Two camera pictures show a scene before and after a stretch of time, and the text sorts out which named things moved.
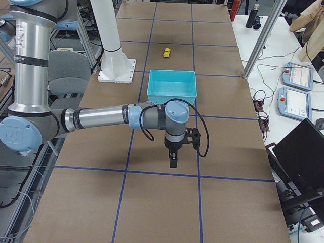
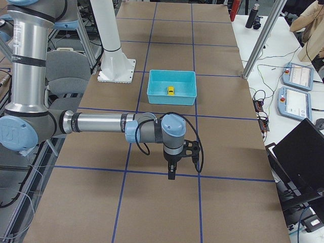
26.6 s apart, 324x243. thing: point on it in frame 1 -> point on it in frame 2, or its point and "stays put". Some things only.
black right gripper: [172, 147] -> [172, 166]
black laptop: [297, 162] stays put
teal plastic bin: [164, 85] stays put
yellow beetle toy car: [166, 52] -> [170, 90]
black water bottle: [252, 16] stays put
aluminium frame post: [265, 36] stays put
